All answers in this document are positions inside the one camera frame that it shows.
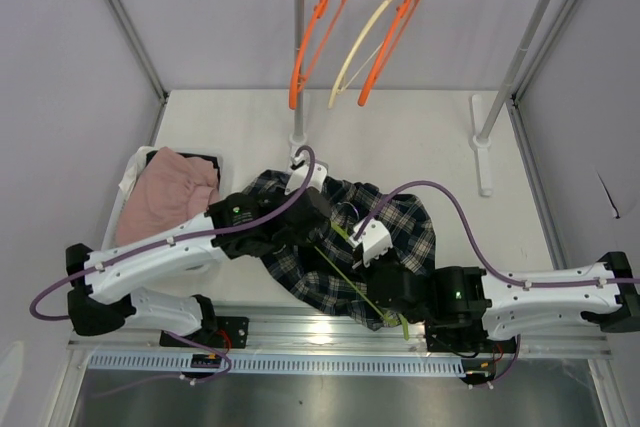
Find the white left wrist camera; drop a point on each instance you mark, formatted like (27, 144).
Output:
(299, 174)

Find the white slotted cable duct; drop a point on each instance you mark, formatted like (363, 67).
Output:
(439, 367)

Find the right orange hanger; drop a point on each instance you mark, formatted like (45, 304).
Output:
(404, 13)

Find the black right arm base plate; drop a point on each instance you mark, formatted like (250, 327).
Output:
(467, 342)

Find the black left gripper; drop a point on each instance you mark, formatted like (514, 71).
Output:
(300, 240)

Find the navy plaid skirt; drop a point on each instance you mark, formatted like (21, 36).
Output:
(305, 275)

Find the white perforated laundry basket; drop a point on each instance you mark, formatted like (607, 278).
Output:
(117, 197)

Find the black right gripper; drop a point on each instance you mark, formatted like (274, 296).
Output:
(373, 263)

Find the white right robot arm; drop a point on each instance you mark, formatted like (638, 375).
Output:
(467, 310)

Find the white clothes rack with rail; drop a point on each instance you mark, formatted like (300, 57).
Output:
(314, 21)

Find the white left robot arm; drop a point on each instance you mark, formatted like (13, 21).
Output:
(110, 287)

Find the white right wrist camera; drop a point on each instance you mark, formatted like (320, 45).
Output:
(370, 241)

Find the green hanger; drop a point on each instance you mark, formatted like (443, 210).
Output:
(368, 314)

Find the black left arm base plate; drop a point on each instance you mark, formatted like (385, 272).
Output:
(226, 332)

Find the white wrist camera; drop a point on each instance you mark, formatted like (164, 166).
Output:
(370, 241)
(299, 174)

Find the pink garment in basket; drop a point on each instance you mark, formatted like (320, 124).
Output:
(165, 192)

